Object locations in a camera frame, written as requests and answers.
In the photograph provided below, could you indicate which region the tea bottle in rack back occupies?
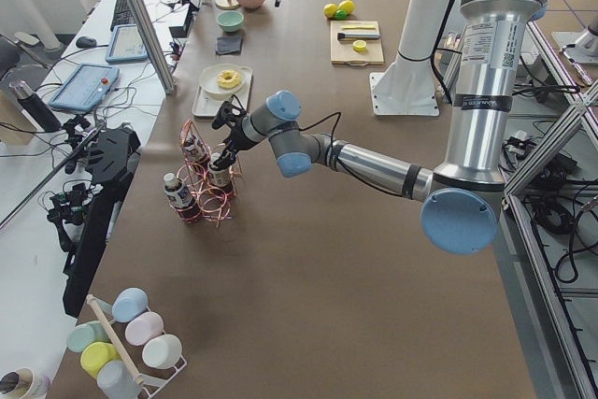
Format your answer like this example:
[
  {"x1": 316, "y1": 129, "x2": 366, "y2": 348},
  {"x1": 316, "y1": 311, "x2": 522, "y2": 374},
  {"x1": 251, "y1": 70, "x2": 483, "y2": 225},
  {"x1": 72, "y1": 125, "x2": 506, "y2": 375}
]
[{"x1": 182, "y1": 135, "x2": 210, "y2": 172}]

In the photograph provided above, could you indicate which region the tea bottle in rack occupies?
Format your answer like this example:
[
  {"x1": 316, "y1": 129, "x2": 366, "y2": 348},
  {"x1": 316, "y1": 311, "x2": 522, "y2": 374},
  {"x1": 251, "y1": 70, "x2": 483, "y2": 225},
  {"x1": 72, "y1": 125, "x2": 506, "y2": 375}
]
[
  {"x1": 163, "y1": 173, "x2": 202, "y2": 223},
  {"x1": 182, "y1": 135, "x2": 210, "y2": 172}
]

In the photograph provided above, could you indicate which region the white serving tray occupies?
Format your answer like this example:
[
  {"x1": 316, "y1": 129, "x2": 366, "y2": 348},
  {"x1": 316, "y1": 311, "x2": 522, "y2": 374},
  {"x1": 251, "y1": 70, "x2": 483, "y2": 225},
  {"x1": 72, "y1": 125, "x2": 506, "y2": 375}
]
[{"x1": 192, "y1": 73, "x2": 253, "y2": 118}]

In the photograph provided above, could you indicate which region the tea bottle in rack front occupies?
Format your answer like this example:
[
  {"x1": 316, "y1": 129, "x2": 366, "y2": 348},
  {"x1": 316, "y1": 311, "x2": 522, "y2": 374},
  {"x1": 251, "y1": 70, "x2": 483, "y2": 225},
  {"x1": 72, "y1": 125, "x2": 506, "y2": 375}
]
[{"x1": 163, "y1": 173, "x2": 202, "y2": 223}]

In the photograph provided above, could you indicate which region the mint green bowl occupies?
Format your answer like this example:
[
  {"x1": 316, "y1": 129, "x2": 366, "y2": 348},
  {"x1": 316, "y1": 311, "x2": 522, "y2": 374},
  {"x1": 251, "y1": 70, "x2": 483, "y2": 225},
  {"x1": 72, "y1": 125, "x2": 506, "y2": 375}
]
[{"x1": 216, "y1": 10, "x2": 245, "y2": 33}]

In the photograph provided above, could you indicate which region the yellow lemon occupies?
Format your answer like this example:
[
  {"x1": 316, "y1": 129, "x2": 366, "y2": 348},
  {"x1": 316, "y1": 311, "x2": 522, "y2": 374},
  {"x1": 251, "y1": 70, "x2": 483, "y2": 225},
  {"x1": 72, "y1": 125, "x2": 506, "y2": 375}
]
[
  {"x1": 323, "y1": 3, "x2": 338, "y2": 19},
  {"x1": 338, "y1": 0, "x2": 355, "y2": 16}
]

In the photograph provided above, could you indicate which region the green lime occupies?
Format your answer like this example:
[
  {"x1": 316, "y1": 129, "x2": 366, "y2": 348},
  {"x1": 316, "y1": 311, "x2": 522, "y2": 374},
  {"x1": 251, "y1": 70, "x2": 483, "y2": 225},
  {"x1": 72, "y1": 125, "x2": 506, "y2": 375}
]
[{"x1": 334, "y1": 9, "x2": 348, "y2": 21}]

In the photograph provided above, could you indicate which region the grey folded cloth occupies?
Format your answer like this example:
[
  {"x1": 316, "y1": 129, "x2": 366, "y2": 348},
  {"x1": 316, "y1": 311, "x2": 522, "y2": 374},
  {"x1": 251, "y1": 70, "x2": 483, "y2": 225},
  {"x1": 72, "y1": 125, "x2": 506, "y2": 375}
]
[{"x1": 215, "y1": 35, "x2": 243, "y2": 55}]

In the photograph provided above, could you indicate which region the white plate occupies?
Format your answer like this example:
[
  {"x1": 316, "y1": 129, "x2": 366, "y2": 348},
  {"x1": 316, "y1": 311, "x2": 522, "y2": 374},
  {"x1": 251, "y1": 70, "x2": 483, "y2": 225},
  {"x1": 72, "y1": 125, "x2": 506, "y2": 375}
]
[{"x1": 199, "y1": 64, "x2": 252, "y2": 98}]

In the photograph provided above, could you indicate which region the glazed donut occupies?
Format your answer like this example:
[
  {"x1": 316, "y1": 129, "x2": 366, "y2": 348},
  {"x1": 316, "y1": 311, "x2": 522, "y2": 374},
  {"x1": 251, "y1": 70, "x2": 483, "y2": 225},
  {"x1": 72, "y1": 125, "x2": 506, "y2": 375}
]
[{"x1": 216, "y1": 69, "x2": 242, "y2": 90}]

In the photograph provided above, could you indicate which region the steel muddler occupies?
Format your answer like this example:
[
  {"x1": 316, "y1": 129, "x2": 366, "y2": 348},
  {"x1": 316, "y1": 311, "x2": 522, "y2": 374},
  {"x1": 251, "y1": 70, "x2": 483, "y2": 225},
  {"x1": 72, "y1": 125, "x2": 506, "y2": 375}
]
[{"x1": 336, "y1": 32, "x2": 380, "y2": 41}]

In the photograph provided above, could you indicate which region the yellow plastic knife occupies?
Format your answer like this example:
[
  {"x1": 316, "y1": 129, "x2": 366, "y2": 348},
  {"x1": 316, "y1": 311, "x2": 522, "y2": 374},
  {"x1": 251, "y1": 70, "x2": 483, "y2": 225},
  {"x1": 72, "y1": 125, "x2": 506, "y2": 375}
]
[{"x1": 341, "y1": 23, "x2": 376, "y2": 30}]

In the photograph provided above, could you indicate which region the wooden cutting board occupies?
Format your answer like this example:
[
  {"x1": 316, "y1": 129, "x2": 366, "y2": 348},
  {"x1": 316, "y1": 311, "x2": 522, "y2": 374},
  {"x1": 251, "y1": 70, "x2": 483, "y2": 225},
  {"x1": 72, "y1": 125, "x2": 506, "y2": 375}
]
[{"x1": 330, "y1": 20, "x2": 384, "y2": 65}]

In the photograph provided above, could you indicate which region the lemon half slice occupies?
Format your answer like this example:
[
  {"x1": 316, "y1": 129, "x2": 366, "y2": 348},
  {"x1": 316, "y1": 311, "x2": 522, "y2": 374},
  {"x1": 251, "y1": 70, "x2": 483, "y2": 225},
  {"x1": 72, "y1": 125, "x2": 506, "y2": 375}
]
[{"x1": 352, "y1": 39, "x2": 367, "y2": 53}]

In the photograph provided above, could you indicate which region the blue teach pendant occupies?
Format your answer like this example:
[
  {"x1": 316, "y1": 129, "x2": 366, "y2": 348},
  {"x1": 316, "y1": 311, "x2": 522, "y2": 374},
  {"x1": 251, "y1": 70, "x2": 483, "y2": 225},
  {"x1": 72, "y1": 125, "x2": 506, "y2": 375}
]
[
  {"x1": 105, "y1": 24, "x2": 148, "y2": 64},
  {"x1": 48, "y1": 64, "x2": 120, "y2": 113}
]

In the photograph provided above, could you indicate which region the black keyboard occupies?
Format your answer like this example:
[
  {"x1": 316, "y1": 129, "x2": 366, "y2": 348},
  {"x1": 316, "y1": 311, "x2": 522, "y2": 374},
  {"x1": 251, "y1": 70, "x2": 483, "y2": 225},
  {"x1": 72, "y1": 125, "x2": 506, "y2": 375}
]
[{"x1": 109, "y1": 0, "x2": 135, "y2": 31}]

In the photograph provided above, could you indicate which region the blue cup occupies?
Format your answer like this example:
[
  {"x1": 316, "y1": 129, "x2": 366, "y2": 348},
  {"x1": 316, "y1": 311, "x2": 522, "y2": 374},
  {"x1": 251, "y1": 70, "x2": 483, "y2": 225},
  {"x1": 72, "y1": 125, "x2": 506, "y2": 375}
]
[{"x1": 112, "y1": 287, "x2": 149, "y2": 323}]

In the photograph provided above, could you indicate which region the black thermos bottle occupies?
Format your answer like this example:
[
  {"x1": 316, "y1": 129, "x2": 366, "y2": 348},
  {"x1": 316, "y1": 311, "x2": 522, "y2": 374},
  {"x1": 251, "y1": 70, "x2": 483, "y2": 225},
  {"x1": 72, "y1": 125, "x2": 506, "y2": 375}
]
[{"x1": 8, "y1": 79, "x2": 62, "y2": 133}]

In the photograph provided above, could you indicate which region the computer mouse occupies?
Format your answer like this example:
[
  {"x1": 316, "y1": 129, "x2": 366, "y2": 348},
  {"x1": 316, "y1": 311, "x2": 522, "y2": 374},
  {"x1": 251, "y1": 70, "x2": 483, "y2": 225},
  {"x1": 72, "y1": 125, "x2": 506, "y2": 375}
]
[{"x1": 76, "y1": 36, "x2": 97, "y2": 50}]

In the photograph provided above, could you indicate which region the pink cup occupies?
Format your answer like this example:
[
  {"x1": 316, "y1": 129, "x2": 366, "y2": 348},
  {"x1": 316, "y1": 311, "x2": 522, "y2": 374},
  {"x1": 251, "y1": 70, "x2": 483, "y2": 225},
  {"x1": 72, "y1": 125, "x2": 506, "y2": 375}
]
[{"x1": 125, "y1": 311, "x2": 164, "y2": 346}]

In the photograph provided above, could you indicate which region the cream white cup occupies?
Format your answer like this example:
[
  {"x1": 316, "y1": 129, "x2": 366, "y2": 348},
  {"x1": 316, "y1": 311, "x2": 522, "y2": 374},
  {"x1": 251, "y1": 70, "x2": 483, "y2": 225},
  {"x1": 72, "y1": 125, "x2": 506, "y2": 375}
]
[{"x1": 142, "y1": 334, "x2": 182, "y2": 369}]

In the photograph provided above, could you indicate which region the copper wire bottle rack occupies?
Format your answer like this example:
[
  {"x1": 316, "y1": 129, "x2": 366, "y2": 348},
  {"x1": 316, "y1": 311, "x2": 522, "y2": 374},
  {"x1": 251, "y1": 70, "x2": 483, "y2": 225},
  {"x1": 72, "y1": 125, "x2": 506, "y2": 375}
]
[{"x1": 177, "y1": 119, "x2": 242, "y2": 227}]

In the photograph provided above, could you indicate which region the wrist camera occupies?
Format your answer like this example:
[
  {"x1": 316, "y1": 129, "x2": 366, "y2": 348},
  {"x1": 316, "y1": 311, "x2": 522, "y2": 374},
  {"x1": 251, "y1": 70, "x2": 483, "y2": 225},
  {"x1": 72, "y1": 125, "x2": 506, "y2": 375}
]
[{"x1": 211, "y1": 101, "x2": 248, "y2": 130}]

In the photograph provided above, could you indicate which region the black camera stand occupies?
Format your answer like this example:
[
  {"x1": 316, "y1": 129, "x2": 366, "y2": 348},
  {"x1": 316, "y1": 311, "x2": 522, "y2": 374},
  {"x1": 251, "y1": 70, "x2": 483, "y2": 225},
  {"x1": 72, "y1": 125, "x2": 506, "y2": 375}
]
[{"x1": 47, "y1": 124, "x2": 140, "y2": 318}]

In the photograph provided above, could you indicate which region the aluminium frame post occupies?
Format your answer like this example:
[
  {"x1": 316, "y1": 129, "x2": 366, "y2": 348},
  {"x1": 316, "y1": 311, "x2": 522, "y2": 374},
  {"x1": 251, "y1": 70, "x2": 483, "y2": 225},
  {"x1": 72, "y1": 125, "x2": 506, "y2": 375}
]
[{"x1": 127, "y1": 0, "x2": 176, "y2": 94}]

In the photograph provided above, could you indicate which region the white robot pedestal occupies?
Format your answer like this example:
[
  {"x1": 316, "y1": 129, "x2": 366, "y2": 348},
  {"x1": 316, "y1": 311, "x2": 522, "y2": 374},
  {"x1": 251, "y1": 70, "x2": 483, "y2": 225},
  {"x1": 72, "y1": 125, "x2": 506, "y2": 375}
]
[{"x1": 370, "y1": 0, "x2": 450, "y2": 117}]

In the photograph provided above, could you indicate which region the wooden rack handle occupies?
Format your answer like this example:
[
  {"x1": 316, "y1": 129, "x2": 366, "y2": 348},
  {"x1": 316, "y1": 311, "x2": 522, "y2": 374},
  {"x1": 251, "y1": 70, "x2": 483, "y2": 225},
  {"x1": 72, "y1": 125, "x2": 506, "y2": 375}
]
[{"x1": 86, "y1": 294, "x2": 144, "y2": 385}]

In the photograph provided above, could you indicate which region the white wire cup rack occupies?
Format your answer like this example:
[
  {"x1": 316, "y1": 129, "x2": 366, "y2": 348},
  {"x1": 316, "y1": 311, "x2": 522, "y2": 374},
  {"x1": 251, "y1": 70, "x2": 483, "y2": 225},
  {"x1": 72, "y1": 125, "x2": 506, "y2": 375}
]
[{"x1": 104, "y1": 303, "x2": 188, "y2": 398}]

